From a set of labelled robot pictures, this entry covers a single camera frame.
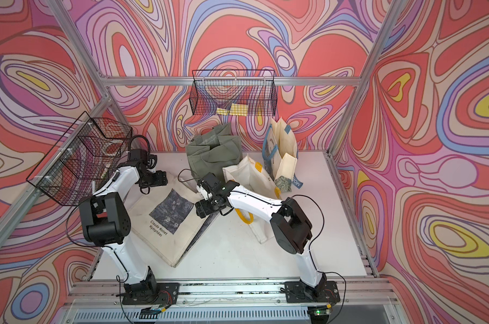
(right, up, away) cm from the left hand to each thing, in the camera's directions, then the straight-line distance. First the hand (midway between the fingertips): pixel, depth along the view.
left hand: (161, 181), depth 96 cm
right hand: (+24, -14, -11) cm, 30 cm away
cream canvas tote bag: (+5, -18, -6) cm, 20 cm away
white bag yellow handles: (+45, +3, -5) cm, 45 cm away
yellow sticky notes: (+37, +33, -6) cm, 50 cm away
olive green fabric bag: (+27, +13, -14) cm, 33 cm away
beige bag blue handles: (+56, +12, -10) cm, 58 cm away
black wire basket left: (-22, +10, -18) cm, 30 cm away
